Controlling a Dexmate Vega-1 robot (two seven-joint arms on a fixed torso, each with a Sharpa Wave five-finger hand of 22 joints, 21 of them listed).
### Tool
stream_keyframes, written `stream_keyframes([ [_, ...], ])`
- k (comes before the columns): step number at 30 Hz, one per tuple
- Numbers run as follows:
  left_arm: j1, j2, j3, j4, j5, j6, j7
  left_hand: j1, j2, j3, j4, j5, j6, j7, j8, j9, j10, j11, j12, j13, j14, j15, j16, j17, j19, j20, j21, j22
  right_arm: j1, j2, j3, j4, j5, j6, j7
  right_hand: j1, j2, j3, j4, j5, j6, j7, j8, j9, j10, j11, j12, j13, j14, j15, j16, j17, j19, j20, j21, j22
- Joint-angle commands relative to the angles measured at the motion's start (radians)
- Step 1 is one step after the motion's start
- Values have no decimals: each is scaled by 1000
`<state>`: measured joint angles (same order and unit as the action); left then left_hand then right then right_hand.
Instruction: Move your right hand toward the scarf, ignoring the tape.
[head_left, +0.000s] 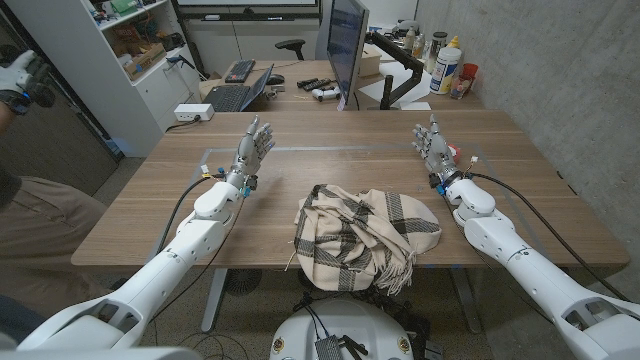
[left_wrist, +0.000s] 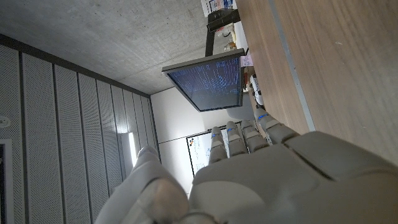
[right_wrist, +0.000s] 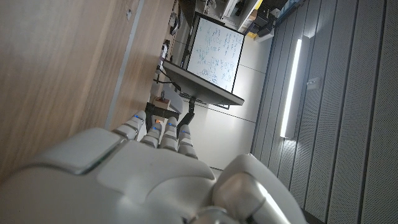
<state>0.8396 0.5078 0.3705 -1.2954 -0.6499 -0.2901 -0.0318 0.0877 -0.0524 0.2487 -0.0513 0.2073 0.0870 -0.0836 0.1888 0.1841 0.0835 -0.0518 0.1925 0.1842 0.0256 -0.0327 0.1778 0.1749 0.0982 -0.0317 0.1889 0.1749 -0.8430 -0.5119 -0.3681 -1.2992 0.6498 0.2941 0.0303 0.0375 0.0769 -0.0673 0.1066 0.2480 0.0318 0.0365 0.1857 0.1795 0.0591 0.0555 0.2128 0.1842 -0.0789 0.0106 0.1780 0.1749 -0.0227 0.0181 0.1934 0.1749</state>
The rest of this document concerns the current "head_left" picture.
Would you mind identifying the white game controller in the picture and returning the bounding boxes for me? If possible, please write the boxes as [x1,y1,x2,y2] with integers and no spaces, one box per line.
[311,85,342,103]

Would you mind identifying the grey mesh module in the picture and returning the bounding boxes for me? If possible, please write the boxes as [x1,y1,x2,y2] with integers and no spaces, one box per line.
[314,335,346,360]

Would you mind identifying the red cup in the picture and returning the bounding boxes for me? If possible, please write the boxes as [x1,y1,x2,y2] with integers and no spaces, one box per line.
[460,62,480,90]

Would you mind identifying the black office chair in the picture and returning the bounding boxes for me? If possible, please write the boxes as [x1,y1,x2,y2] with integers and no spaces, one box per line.
[274,38,307,61]

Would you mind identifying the person's white gloved hand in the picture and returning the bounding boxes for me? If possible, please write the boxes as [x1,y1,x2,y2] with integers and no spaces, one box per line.
[0,48,57,116]

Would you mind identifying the light wooden box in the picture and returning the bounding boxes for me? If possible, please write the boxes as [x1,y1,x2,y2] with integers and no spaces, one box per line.
[358,43,383,78]

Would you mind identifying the black cable bundle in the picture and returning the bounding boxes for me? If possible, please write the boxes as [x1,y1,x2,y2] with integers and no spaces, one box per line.
[294,289,432,360]

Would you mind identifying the brown cardboard box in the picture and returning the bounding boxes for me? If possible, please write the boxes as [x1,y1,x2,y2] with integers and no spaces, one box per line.
[122,42,168,81]

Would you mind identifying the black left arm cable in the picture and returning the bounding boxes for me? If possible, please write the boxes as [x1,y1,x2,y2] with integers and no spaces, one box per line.
[155,173,229,254]

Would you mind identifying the wooden office desk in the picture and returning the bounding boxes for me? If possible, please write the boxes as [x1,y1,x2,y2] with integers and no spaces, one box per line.
[212,58,485,112]

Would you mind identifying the white power strip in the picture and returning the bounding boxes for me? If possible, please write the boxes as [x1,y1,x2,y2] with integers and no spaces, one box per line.
[173,102,216,123]

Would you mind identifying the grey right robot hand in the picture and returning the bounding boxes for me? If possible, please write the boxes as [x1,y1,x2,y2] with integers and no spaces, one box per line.
[411,113,464,188]

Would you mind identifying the dark lidded jar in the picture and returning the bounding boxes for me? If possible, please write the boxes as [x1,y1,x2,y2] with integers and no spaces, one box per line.
[425,31,449,74]

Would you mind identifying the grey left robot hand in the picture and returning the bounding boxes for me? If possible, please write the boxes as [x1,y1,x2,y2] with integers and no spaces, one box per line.
[227,114,276,190]

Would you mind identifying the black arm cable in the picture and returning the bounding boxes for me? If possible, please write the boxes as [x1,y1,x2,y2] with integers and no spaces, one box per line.
[155,173,229,254]
[467,172,630,303]

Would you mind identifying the black keyboard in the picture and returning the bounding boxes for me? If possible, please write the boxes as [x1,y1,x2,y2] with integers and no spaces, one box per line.
[224,58,257,84]

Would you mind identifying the white shelf cabinet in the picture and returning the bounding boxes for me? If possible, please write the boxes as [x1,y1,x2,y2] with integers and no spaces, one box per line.
[4,0,204,159]

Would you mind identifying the white wipes canister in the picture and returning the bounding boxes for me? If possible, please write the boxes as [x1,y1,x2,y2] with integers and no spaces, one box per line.
[428,45,463,96]

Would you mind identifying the black open laptop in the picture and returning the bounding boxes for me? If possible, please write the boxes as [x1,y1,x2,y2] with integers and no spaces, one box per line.
[202,63,275,113]

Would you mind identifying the grey table leg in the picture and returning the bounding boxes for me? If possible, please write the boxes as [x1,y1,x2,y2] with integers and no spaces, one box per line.
[449,267,484,335]
[200,268,229,334]

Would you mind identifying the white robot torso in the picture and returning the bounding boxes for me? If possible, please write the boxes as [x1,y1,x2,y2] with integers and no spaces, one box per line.
[269,298,415,360]

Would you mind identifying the white paper sheets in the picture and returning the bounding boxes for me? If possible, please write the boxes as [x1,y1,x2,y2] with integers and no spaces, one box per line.
[357,60,436,112]

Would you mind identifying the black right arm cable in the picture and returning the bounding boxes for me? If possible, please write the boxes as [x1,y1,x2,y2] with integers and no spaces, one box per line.
[467,172,630,303]

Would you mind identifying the large computer monitor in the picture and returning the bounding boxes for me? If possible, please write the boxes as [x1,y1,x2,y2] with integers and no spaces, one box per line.
[314,0,370,112]

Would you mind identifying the beige plaid fringed scarf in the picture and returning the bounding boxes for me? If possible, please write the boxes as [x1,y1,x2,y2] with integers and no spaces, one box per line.
[284,183,443,296]

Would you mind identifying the black round grille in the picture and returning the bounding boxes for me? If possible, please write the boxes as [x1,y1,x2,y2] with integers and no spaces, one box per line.
[223,268,264,297]

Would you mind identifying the person in tan trousers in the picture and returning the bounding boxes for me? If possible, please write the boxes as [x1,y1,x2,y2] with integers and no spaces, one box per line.
[0,102,109,346]

